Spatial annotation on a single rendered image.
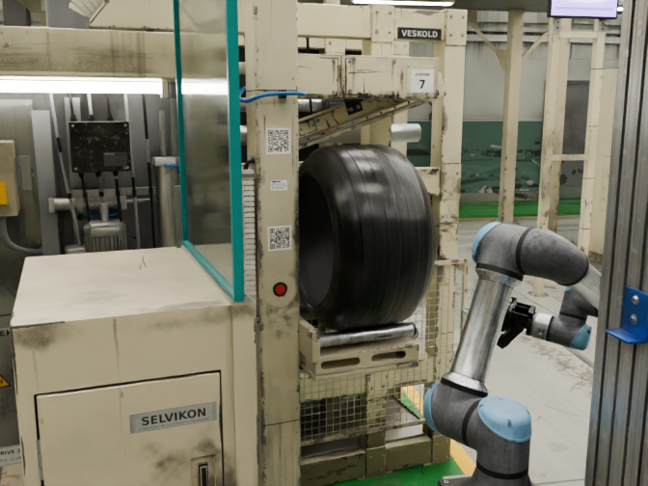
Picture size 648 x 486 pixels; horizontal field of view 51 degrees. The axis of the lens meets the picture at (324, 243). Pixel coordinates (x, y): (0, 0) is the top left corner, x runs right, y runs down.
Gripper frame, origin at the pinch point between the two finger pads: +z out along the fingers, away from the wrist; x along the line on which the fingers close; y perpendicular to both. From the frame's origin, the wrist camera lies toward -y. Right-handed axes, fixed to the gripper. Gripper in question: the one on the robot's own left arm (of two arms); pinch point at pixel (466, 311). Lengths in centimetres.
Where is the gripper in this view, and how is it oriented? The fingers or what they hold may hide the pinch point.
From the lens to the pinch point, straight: 211.4
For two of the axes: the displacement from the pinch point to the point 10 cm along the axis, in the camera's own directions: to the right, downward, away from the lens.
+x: -4.8, 4.9, -7.3
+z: -8.8, -2.2, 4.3
